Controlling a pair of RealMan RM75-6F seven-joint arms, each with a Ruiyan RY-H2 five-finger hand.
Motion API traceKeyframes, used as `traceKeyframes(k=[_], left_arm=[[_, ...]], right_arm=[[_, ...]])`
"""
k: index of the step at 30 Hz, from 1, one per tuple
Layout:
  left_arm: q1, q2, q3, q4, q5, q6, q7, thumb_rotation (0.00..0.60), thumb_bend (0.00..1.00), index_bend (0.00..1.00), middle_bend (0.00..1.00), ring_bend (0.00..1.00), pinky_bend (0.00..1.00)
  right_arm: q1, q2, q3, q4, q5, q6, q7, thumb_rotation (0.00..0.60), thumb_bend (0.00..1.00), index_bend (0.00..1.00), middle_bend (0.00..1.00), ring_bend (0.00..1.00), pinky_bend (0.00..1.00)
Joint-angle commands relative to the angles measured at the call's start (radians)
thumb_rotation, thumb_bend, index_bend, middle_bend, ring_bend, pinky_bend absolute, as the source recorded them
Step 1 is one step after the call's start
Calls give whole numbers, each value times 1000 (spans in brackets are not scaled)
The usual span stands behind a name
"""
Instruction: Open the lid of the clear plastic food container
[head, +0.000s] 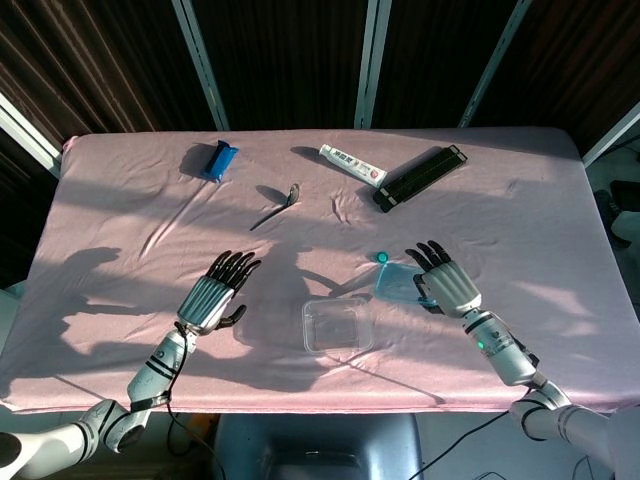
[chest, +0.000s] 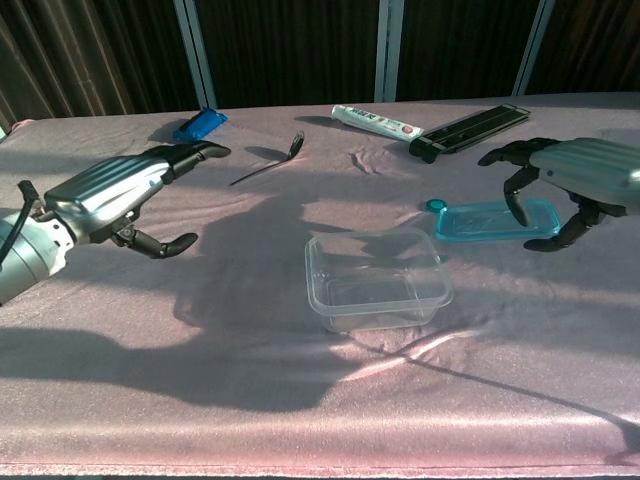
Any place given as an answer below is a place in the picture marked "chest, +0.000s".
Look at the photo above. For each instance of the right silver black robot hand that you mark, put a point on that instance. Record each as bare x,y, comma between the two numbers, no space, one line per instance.
595,170

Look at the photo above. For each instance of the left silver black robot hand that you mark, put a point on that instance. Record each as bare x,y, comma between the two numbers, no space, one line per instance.
110,185

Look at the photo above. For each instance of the clear teal-rimmed plastic container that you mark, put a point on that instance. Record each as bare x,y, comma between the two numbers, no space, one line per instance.
480,222

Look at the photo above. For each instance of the clear plastic food container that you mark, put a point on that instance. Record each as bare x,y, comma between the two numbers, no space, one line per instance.
380,290

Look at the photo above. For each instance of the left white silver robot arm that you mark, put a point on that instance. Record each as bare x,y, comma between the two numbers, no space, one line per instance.
25,255

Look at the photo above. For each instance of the blue snack packet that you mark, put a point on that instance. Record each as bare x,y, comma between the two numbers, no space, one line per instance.
200,124

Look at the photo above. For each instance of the black rectangular case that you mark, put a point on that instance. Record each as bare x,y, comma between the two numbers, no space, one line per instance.
465,131

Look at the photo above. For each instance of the teal bottle cap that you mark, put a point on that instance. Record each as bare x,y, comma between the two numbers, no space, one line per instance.
436,204

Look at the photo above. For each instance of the metal spoon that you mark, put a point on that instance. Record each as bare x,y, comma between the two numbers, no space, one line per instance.
296,142

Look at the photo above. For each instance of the white toothpaste tube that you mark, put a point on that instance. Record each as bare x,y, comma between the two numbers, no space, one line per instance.
375,121

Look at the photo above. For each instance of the pink tablecloth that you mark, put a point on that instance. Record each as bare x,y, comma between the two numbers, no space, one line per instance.
250,375

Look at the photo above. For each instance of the white metal window post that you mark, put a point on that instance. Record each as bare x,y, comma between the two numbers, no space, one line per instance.
534,50
197,50
389,50

